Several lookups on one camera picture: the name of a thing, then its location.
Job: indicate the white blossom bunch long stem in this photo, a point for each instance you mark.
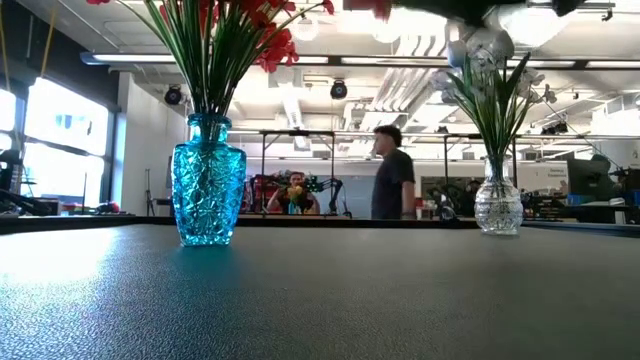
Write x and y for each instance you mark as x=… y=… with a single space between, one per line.
x=492 y=115

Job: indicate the clear cut glass vase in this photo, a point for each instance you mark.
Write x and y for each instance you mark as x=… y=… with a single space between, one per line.
x=498 y=210

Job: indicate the blue cut glass vase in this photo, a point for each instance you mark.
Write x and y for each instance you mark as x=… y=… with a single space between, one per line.
x=207 y=180

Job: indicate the black background robot arm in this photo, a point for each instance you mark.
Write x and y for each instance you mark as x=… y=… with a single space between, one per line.
x=332 y=190

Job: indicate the yellow background flowers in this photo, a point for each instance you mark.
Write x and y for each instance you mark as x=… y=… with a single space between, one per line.
x=295 y=193

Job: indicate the black ceiling spotlight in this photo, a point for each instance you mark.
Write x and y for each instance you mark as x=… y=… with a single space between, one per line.
x=338 y=90
x=173 y=95

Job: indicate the black track light cluster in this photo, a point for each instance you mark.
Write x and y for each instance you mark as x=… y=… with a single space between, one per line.
x=555 y=128

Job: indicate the person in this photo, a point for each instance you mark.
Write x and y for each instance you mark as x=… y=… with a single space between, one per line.
x=296 y=179
x=392 y=180

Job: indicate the black computer monitor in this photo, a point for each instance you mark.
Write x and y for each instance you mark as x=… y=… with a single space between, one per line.
x=580 y=180

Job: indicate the blue storage bin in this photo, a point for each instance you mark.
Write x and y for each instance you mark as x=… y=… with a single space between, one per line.
x=577 y=200

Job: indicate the long ceiling light strip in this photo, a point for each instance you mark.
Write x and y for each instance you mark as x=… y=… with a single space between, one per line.
x=135 y=58

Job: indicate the thin black tripod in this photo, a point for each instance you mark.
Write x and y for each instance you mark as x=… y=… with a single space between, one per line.
x=148 y=192

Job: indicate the small red object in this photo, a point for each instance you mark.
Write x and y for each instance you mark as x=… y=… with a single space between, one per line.
x=111 y=207

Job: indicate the black equipment stand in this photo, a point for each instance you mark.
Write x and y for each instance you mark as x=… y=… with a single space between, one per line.
x=7 y=162

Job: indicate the silver ventilation duct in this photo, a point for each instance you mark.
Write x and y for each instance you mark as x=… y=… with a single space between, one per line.
x=535 y=25

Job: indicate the black metal gantry frame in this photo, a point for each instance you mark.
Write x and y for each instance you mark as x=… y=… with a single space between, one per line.
x=297 y=133

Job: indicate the black table frame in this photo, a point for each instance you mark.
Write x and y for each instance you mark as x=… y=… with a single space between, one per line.
x=350 y=222

